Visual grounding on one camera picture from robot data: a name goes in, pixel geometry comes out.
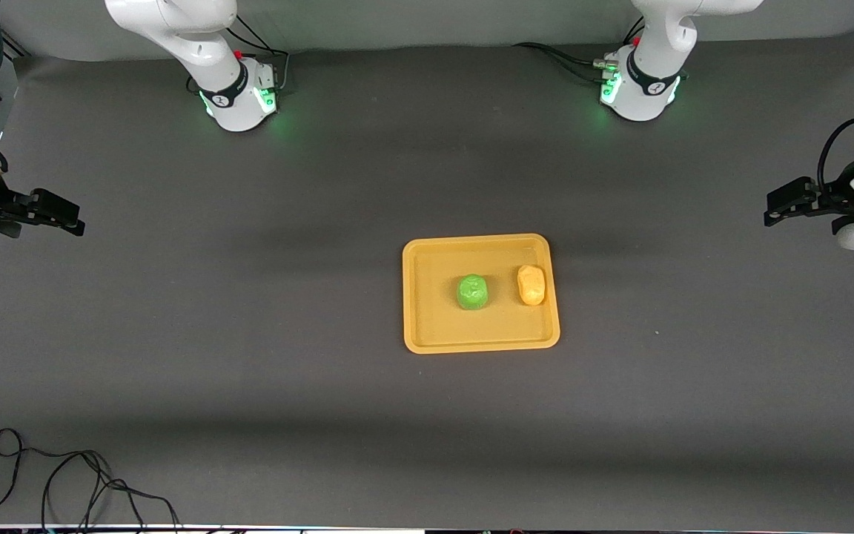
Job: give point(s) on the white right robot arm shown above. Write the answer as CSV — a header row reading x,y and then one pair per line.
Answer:
x,y
201,44

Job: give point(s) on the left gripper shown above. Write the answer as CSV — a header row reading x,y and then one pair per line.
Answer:
x,y
832,200

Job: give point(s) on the orange-yellow plastic tray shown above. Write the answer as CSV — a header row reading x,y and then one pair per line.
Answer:
x,y
434,319

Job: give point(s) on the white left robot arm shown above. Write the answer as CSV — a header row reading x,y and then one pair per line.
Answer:
x,y
657,52

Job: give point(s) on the yellow potato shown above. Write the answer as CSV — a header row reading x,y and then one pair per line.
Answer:
x,y
531,285

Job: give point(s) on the green apple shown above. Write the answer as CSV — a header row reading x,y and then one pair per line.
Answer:
x,y
473,292

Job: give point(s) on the dark grey table mat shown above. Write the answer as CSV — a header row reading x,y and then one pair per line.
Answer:
x,y
249,356

